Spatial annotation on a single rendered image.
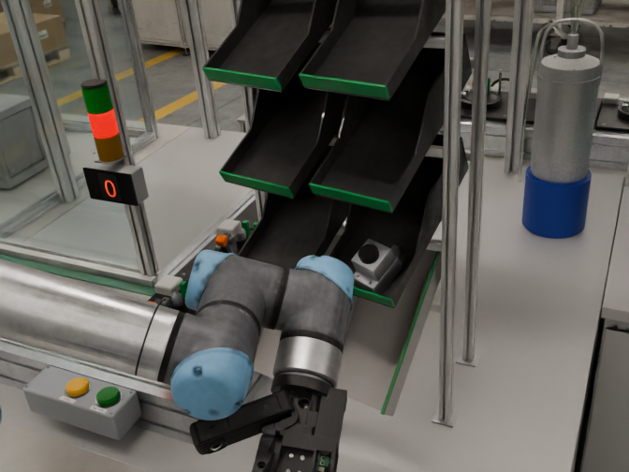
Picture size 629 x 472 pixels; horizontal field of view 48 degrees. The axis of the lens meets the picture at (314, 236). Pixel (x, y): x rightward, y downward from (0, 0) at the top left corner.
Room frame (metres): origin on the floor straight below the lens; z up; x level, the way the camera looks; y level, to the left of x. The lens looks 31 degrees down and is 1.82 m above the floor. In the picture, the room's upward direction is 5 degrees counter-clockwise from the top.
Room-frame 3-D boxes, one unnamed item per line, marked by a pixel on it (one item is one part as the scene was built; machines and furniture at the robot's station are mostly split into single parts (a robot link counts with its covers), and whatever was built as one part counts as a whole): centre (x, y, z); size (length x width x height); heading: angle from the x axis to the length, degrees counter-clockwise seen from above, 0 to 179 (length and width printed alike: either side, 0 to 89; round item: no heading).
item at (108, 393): (0.95, 0.39, 0.96); 0.04 x 0.04 x 0.02
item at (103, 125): (1.33, 0.39, 1.33); 0.05 x 0.05 x 0.05
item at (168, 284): (1.27, 0.32, 0.97); 0.05 x 0.05 x 0.04; 63
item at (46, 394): (0.98, 0.45, 0.93); 0.21 x 0.07 x 0.06; 63
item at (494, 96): (2.20, -0.58, 1.01); 0.24 x 0.24 x 0.13; 63
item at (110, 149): (1.33, 0.39, 1.28); 0.05 x 0.05 x 0.05
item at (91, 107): (1.33, 0.39, 1.38); 0.05 x 0.05 x 0.05
